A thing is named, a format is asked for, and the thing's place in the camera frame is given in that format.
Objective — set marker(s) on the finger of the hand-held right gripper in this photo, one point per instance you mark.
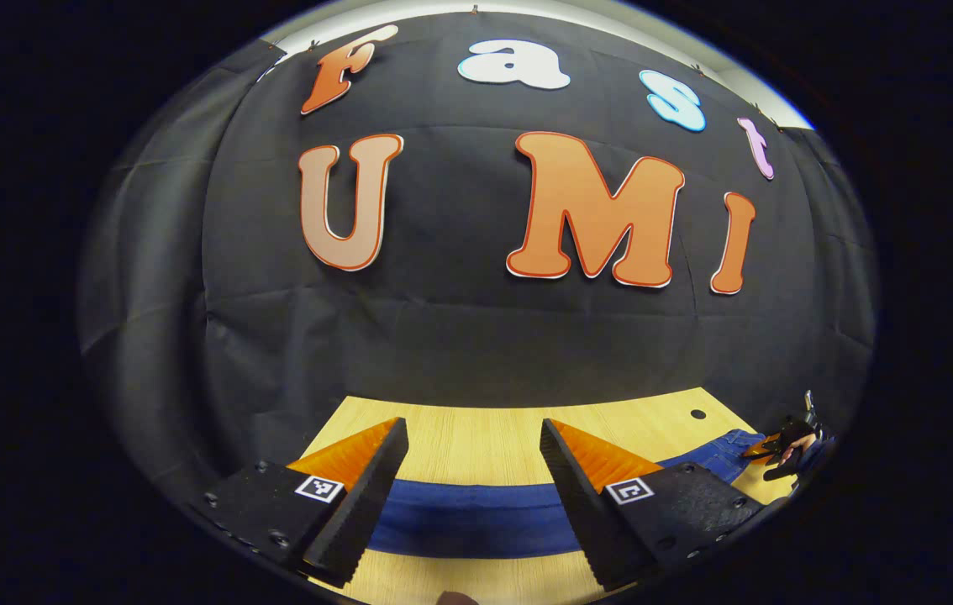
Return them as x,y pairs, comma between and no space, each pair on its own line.
764,449

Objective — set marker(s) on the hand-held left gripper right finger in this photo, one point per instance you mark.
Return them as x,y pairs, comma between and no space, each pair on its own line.
584,521

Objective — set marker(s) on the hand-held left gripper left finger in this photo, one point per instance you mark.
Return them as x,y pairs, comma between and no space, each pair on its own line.
365,512

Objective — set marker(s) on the blue denim jeans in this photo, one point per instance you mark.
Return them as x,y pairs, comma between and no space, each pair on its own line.
468,517

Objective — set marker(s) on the row of small backdrop clips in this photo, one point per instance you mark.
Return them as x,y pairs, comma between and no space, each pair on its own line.
474,10

